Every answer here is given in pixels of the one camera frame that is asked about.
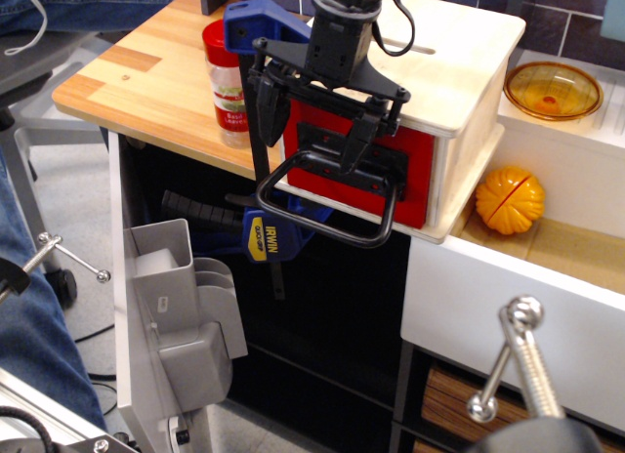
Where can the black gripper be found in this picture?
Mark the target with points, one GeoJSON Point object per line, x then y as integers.
{"type": "Point", "coordinates": [325, 77]}

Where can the red front wooden drawer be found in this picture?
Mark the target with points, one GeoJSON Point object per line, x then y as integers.
{"type": "Point", "coordinates": [419, 147]}

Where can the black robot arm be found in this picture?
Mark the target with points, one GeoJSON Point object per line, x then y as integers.
{"type": "Point", "coordinates": [350, 24]}

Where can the light wooden box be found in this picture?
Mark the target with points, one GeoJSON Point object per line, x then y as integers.
{"type": "Point", "coordinates": [452, 60]}

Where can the red lid spice jar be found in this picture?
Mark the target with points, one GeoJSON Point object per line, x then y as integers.
{"type": "Point", "coordinates": [226, 86]}

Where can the blue bar clamp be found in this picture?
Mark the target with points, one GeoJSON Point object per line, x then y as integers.
{"type": "Point", "coordinates": [228, 43]}

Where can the orange toy pumpkin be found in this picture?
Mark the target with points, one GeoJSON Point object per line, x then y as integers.
{"type": "Point", "coordinates": [510, 200]}

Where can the amber plastic bowl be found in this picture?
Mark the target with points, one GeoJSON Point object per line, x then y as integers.
{"type": "Point", "coordinates": [553, 91]}

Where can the white toy sink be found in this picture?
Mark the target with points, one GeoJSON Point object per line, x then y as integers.
{"type": "Point", "coordinates": [571, 261]}

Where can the silver metal clamp screw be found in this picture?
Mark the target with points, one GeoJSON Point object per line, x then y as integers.
{"type": "Point", "coordinates": [519, 320]}

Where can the blue jeans leg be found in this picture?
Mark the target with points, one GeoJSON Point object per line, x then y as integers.
{"type": "Point", "coordinates": [36, 346]}

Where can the grey metal bracket mount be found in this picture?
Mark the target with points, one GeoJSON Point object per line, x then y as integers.
{"type": "Point", "coordinates": [178, 329]}

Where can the small silver clamp handle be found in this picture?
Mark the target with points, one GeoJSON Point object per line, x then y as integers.
{"type": "Point", "coordinates": [15, 279]}

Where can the aluminium frame rail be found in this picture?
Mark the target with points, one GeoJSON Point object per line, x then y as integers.
{"type": "Point", "coordinates": [67, 431]}

